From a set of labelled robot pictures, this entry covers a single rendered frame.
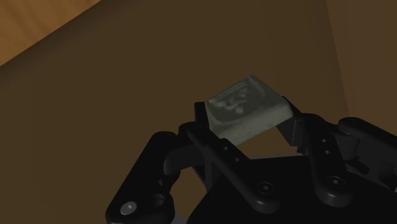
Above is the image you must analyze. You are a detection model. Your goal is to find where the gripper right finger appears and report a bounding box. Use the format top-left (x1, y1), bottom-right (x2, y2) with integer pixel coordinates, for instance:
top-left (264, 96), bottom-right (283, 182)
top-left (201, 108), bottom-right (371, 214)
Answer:
top-left (275, 95), bottom-right (397, 208)

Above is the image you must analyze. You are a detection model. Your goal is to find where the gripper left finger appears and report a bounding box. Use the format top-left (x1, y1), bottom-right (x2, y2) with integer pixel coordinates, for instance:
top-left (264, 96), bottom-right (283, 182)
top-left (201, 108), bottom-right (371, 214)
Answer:
top-left (105, 101), bottom-right (281, 224)

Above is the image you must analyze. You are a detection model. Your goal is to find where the grey rounded soap bar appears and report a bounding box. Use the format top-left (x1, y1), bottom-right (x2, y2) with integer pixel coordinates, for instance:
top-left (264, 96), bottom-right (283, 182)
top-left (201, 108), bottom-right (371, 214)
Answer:
top-left (205, 74), bottom-right (294, 146)

